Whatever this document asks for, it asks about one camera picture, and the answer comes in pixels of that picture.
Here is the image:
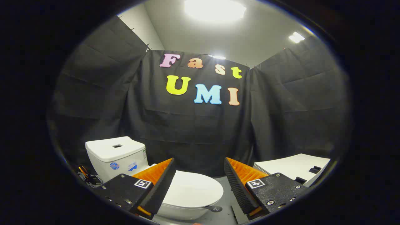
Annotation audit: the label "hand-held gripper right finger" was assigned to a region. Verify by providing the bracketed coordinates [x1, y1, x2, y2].
[223, 157, 310, 221]

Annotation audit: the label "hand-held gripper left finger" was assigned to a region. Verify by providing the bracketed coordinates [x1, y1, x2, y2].
[93, 157, 176, 220]

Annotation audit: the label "white toilet lid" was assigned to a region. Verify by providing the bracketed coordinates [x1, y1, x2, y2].
[162, 170, 224, 213]

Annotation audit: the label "white toilet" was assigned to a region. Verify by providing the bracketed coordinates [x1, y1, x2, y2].
[85, 136, 223, 221]

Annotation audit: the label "white grooved panel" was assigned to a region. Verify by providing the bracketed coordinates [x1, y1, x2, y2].
[253, 153, 331, 188]

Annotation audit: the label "black backdrop cloth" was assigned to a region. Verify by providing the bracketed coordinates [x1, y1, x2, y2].
[47, 16, 352, 188]

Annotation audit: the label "large ceiling light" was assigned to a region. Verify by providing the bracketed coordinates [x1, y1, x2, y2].
[184, 0, 247, 23]

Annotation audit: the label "tangled black cables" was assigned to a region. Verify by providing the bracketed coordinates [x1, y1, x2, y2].
[77, 165, 104, 188]

